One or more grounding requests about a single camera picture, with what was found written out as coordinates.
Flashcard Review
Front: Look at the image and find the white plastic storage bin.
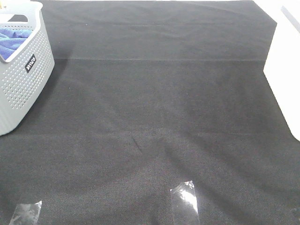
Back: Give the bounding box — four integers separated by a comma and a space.
263, 0, 300, 140

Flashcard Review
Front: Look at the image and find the grey perforated laundry basket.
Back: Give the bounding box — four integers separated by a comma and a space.
0, 0, 54, 135

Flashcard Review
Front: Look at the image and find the clear tape strip left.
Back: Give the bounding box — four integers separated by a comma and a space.
9, 201, 42, 225

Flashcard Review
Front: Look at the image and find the clear tape strip centre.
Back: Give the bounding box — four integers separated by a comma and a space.
170, 180, 200, 225

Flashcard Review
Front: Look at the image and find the black table cloth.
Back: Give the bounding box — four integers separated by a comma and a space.
0, 0, 300, 225

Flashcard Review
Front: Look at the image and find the blue microfibre towel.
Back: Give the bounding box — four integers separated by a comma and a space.
0, 28, 32, 60

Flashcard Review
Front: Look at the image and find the clear tape strip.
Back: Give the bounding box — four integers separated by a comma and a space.
170, 180, 200, 225
9, 201, 42, 225

